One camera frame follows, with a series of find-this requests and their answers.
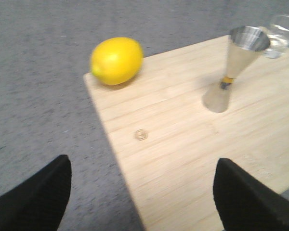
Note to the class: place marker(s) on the clear glass beaker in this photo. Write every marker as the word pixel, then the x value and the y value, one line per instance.
pixel 278 33

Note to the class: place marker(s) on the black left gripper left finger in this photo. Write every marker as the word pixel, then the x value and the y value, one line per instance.
pixel 39 203

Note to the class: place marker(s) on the yellow lemon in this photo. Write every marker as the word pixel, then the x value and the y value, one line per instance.
pixel 116 60

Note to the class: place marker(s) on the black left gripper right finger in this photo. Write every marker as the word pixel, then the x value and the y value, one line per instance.
pixel 244 203

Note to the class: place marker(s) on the light wooden cutting board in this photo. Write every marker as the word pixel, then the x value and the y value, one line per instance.
pixel 167 143

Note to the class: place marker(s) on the silver double jigger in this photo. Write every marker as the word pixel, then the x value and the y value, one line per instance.
pixel 245 45

